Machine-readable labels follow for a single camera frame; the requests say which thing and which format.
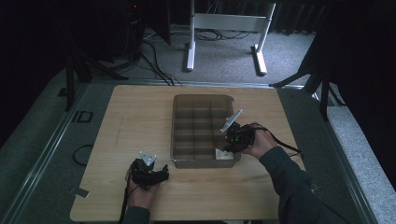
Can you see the grey tape piece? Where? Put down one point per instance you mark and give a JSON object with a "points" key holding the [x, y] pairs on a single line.
{"points": [[82, 192]]}

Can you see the dark computer tower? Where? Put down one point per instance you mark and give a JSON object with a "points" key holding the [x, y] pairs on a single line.
{"points": [[134, 28]]}

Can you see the black tripod stand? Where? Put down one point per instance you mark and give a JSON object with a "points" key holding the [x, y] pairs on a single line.
{"points": [[323, 93], [71, 81]]}

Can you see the person's right hand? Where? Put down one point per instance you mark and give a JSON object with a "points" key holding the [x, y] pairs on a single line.
{"points": [[263, 143]]}

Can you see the white metal desk frame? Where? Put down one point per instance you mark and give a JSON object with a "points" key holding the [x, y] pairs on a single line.
{"points": [[230, 21]]}

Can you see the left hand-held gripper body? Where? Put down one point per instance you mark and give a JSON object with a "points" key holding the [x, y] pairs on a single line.
{"points": [[141, 175]]}

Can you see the white cloth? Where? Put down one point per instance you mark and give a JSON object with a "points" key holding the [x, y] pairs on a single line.
{"points": [[223, 154]]}

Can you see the brown plastic compartment box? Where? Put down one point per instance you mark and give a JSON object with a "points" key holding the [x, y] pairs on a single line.
{"points": [[196, 130]]}

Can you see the small black tape piece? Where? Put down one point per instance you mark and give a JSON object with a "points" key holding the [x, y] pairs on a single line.
{"points": [[63, 92]]}

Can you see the person's left hand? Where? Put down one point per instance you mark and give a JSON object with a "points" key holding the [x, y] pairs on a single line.
{"points": [[140, 196]]}

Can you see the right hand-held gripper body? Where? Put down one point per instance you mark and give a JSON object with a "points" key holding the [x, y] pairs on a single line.
{"points": [[241, 135]]}

